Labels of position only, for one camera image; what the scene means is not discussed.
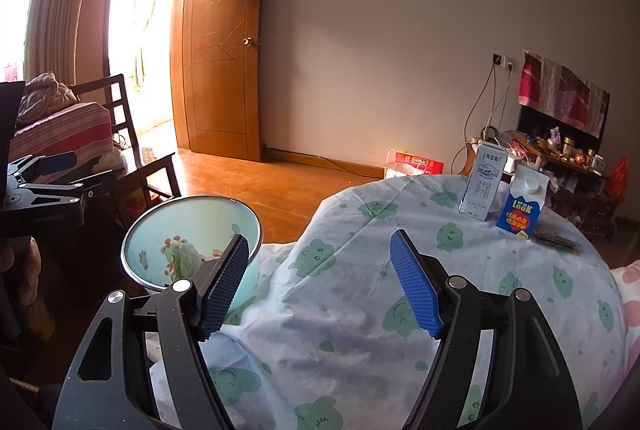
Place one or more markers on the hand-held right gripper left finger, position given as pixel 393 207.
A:
pixel 225 290

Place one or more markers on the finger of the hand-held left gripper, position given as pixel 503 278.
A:
pixel 52 163
pixel 90 190

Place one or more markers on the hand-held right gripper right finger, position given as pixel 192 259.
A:
pixel 415 285

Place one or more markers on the light blue plastic bin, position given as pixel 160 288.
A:
pixel 160 230

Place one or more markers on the red striped blanket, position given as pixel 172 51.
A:
pixel 65 135

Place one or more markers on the dark wooden chair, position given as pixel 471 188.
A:
pixel 150 170

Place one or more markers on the beige quilt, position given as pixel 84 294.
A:
pixel 47 95

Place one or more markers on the white cloud-print tablecloth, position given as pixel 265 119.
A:
pixel 350 310

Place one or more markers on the white paper bag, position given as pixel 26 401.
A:
pixel 397 170

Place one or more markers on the tall white milk carton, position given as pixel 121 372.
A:
pixel 481 185

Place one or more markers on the blue white gable carton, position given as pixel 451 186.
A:
pixel 520 210

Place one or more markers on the white box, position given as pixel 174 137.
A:
pixel 512 163

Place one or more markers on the wooden door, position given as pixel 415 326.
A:
pixel 220 60

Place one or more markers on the wooden television cabinet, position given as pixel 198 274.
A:
pixel 590 205

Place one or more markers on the black television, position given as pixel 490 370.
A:
pixel 530 120

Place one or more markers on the purple ornament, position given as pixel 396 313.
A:
pixel 555 136

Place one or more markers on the pink floral blanket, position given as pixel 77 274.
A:
pixel 630 275

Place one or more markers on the brass door knob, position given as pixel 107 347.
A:
pixel 247 41

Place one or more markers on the white mug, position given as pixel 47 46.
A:
pixel 598 163

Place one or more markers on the orange shopping bag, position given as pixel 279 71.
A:
pixel 619 180

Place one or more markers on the red patchwork cloth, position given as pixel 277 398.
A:
pixel 565 95

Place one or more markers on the white wall socket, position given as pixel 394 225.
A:
pixel 509 63

